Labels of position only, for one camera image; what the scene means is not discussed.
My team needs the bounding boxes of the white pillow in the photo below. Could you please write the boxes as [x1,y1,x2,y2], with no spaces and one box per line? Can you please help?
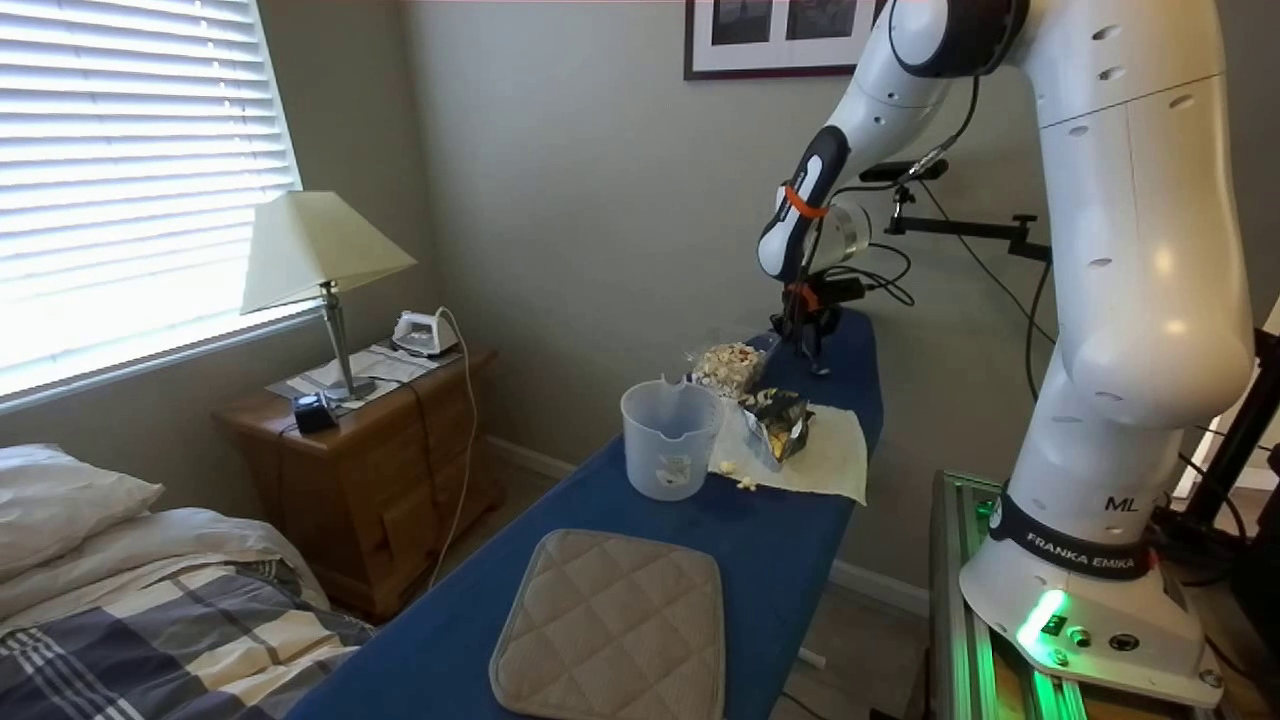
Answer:
[0,441,167,582]

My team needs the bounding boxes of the black stereo camera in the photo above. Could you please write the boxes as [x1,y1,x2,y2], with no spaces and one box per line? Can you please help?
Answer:
[858,157,953,188]

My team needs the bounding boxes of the gray quilted pot holder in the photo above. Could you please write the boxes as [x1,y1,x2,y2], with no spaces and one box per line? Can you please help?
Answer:
[484,523,733,720]

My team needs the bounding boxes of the clear bowl with contents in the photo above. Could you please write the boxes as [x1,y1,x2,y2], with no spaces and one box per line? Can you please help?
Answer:
[684,336,780,401]

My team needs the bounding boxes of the orange cable strap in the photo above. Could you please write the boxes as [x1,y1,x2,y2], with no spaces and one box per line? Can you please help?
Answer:
[777,179,832,229]

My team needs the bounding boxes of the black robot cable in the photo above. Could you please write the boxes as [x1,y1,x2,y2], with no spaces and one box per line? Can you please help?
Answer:
[838,72,987,310]

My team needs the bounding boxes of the translucent plastic measuring cup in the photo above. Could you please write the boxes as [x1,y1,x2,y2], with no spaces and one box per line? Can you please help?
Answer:
[616,376,729,504]

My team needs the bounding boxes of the black equipment stand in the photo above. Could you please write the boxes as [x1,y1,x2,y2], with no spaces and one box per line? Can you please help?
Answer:
[1167,295,1280,652]

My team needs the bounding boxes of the cream shade table lamp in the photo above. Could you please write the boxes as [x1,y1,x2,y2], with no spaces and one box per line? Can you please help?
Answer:
[241,188,422,405]

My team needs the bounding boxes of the papers on nightstand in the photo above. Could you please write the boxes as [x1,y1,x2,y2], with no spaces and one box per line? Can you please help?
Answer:
[274,340,443,413]

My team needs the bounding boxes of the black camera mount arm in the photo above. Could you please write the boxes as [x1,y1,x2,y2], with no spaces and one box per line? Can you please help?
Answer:
[884,176,1062,268]

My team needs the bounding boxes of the white clothes iron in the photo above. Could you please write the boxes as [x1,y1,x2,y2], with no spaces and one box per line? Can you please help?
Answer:
[387,303,463,364]

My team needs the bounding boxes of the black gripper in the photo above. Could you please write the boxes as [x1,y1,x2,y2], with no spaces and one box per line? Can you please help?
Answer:
[780,270,863,384]

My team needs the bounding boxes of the blue ironing board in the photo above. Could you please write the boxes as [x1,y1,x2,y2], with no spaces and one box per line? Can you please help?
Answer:
[286,309,890,720]

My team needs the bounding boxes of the crumpled shiny foil wrapper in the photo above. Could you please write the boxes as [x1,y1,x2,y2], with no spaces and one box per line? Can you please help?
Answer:
[740,384,821,464]

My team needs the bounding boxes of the white window blinds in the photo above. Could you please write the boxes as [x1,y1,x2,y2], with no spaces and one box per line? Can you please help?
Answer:
[0,0,310,405]

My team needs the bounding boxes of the white cloth towel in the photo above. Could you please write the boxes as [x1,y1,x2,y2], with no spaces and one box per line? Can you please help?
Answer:
[706,394,873,513]

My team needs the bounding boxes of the wooden nightstand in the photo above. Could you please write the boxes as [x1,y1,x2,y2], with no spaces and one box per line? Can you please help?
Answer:
[216,349,503,623]

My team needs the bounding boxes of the white bed sheet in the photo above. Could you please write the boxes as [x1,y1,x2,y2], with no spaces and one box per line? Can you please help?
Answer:
[0,504,331,630]

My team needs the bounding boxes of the plaid duvet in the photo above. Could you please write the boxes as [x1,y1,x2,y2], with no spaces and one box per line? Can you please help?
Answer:
[0,555,380,720]

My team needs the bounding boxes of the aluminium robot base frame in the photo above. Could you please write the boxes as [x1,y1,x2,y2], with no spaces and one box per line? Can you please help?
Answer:
[930,464,1234,720]

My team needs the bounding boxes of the white iron cord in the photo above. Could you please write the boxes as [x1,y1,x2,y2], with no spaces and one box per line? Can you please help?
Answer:
[426,303,484,592]

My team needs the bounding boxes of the dark framed wall picture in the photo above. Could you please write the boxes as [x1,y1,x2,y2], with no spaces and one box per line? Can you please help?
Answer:
[679,0,896,83]

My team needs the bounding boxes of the small black clock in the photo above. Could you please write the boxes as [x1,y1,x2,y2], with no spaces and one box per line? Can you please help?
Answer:
[291,389,340,441]

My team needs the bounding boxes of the black orange wrist camera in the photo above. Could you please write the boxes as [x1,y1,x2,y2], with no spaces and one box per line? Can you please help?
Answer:
[780,278,827,318]

